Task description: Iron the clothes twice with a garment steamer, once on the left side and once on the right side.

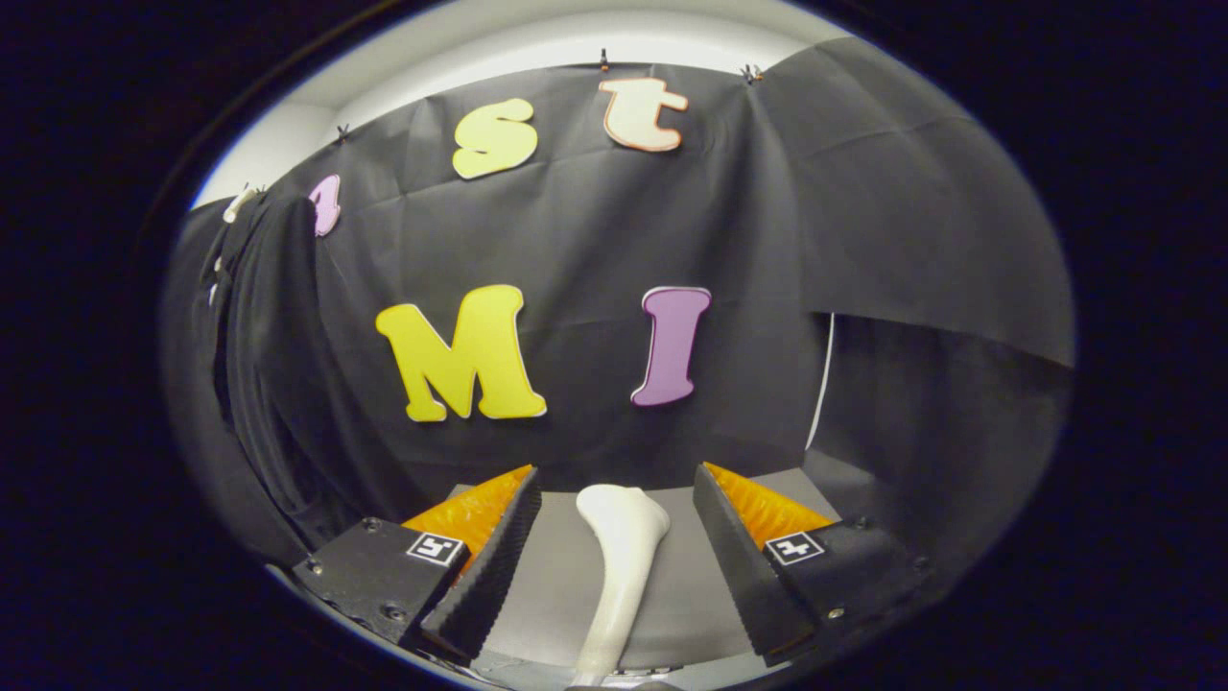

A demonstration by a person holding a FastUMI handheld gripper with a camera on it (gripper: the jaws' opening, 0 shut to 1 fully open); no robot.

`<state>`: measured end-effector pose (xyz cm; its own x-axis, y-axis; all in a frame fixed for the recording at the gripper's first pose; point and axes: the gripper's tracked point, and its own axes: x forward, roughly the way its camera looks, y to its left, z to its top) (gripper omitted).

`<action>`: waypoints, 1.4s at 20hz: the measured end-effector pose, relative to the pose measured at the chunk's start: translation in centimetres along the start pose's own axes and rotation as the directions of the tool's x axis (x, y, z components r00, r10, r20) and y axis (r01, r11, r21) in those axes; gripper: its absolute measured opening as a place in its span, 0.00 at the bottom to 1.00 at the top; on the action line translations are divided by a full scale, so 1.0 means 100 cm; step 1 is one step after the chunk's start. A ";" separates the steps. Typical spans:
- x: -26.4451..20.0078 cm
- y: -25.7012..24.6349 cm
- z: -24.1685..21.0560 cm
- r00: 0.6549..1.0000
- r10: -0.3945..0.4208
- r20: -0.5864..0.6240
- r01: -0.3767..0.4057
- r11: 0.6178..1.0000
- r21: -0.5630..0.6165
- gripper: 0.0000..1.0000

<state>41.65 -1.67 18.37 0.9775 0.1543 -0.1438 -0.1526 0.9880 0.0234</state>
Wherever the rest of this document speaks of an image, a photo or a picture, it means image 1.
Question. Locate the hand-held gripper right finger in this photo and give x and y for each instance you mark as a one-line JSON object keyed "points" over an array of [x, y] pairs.
{"points": [[748, 576]]}

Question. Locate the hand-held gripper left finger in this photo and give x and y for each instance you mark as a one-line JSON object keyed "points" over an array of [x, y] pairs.
{"points": [[489, 576]]}

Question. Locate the black blazer jacket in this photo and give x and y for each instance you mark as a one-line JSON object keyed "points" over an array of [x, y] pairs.
{"points": [[269, 365]]}

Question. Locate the cream clothes hanger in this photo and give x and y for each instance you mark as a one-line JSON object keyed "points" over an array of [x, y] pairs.
{"points": [[238, 203]]}

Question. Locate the grey cabinet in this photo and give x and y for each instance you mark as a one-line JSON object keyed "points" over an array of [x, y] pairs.
{"points": [[556, 585]]}

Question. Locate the black backdrop cloth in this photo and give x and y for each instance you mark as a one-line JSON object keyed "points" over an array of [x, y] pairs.
{"points": [[595, 221]]}

